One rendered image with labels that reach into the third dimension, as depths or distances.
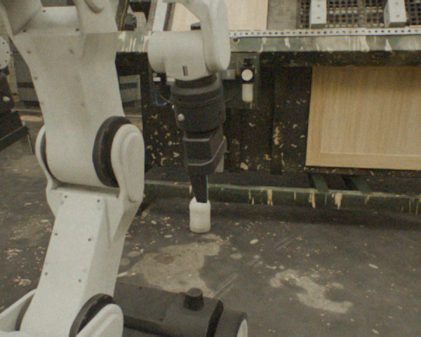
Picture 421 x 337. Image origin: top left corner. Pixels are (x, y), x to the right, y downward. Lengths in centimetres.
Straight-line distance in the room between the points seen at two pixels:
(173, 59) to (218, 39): 8
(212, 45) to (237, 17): 131
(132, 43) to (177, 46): 125
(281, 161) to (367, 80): 56
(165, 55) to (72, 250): 41
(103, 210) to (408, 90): 164
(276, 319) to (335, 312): 20
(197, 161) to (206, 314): 42
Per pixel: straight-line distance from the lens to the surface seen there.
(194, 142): 65
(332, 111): 201
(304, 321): 132
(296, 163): 207
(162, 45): 63
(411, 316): 145
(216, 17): 59
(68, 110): 73
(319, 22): 180
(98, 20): 70
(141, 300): 105
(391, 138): 209
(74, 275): 79
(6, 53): 90
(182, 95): 62
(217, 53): 59
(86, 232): 78
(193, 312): 96
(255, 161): 207
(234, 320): 96
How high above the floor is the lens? 79
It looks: 16 degrees down
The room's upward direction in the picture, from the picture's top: straight up
